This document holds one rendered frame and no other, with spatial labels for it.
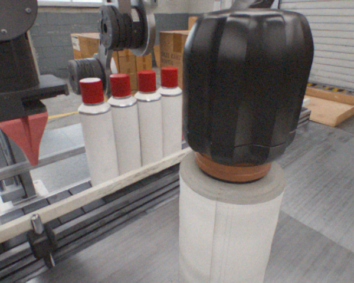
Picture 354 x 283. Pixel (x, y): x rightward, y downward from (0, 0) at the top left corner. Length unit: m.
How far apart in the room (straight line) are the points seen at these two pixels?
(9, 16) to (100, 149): 0.26
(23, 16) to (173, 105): 0.32
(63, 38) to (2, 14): 5.65
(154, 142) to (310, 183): 0.37
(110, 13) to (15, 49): 0.65
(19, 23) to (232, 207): 0.20
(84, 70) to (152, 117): 0.93
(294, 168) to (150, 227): 0.41
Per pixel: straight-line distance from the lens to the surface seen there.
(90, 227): 0.47
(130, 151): 0.47
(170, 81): 0.49
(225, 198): 0.18
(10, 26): 0.23
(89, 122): 0.42
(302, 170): 0.70
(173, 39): 0.93
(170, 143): 0.52
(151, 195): 0.51
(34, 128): 0.32
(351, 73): 4.72
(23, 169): 0.47
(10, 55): 0.30
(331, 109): 1.18
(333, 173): 0.73
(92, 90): 0.41
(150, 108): 0.46
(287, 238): 0.43
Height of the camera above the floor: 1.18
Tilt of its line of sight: 26 degrees down
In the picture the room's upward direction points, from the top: straight up
